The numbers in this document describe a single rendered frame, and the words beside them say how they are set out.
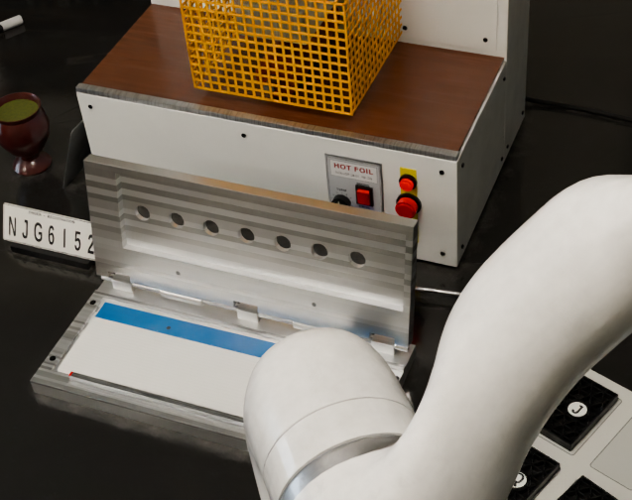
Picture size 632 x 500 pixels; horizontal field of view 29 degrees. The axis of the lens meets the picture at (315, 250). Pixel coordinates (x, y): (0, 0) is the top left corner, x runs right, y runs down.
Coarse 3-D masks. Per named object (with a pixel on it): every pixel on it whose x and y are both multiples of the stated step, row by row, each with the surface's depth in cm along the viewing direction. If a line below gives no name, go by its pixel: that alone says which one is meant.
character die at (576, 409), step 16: (576, 384) 149; (592, 384) 149; (576, 400) 147; (592, 400) 148; (608, 400) 147; (560, 416) 146; (576, 416) 145; (592, 416) 145; (544, 432) 144; (560, 432) 145; (576, 432) 144
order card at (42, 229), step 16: (16, 208) 175; (32, 208) 175; (16, 224) 176; (32, 224) 175; (48, 224) 174; (64, 224) 173; (80, 224) 172; (16, 240) 177; (32, 240) 176; (48, 240) 175; (64, 240) 174; (80, 240) 173; (80, 256) 174
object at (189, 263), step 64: (128, 192) 159; (192, 192) 155; (256, 192) 150; (128, 256) 163; (192, 256) 160; (256, 256) 156; (320, 256) 153; (384, 256) 148; (320, 320) 156; (384, 320) 152
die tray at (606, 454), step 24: (600, 384) 150; (624, 408) 147; (600, 432) 145; (624, 432) 145; (552, 456) 143; (576, 456) 142; (600, 456) 142; (624, 456) 142; (552, 480) 140; (600, 480) 140; (624, 480) 140
